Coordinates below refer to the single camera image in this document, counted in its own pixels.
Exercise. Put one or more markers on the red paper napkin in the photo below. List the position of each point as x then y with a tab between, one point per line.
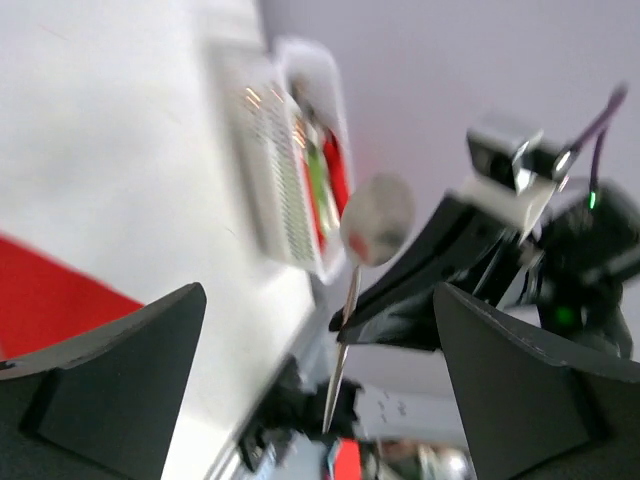
44	302

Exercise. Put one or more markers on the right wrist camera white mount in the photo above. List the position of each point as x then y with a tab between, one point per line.
516	171

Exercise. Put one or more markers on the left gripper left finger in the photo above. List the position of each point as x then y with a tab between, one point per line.
111	416

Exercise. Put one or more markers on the white plastic basket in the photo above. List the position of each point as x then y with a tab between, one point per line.
278	103

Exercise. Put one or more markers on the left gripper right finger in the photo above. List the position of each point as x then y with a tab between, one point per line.
535	405

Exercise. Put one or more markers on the silver spoon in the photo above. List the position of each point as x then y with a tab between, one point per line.
375	225

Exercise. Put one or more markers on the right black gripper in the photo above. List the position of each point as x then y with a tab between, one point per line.
588	252

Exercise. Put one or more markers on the red rolled napkin right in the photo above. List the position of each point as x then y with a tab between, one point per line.
337	171

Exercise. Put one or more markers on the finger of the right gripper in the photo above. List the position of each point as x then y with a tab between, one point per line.
408	324

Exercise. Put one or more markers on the green rolled napkin left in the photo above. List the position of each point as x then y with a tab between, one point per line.
321	190

